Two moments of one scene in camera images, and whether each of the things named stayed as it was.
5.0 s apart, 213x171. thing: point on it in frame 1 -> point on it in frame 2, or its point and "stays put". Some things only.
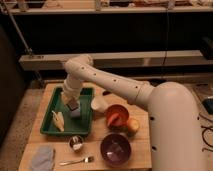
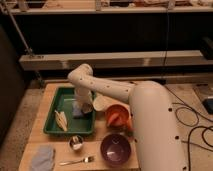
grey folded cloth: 42,157 stays put
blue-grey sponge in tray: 75,113 stays put
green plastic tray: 73,125 stays put
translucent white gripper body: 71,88 -> 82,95
